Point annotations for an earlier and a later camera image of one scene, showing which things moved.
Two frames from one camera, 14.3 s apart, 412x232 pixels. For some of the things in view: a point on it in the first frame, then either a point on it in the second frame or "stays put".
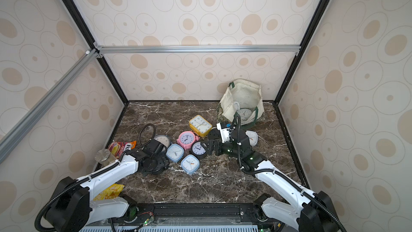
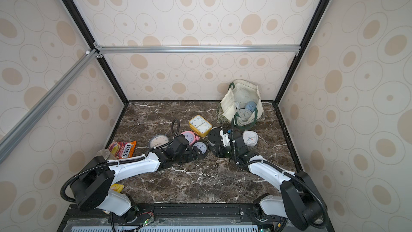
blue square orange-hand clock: x=190 y=164 -> x=250 y=105
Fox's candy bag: x=117 y=148 stays put
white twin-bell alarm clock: x=245 y=114 stays put
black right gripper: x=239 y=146 stays put
